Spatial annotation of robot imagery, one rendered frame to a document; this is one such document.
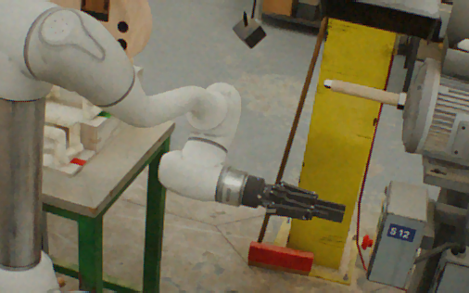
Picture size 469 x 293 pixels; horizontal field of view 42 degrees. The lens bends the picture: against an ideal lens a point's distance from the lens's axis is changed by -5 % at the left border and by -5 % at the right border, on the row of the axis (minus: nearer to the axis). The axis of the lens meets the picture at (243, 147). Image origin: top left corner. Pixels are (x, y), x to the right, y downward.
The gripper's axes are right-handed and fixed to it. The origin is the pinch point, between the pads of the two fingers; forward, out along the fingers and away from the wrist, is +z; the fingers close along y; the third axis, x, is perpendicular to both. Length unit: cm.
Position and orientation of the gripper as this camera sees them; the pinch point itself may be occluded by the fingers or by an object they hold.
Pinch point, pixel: (329, 210)
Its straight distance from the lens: 148.0
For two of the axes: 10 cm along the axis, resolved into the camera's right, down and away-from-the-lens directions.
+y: -2.7, 4.1, -8.7
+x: 1.3, -8.8, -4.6
